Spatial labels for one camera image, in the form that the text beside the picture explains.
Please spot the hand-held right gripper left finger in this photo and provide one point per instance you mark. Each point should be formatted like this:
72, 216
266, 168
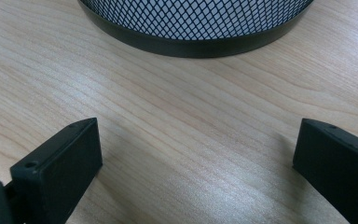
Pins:
59, 168

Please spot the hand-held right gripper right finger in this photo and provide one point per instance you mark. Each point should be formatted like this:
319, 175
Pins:
338, 168

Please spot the black mesh trash bin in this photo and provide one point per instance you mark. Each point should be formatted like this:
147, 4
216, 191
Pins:
199, 25

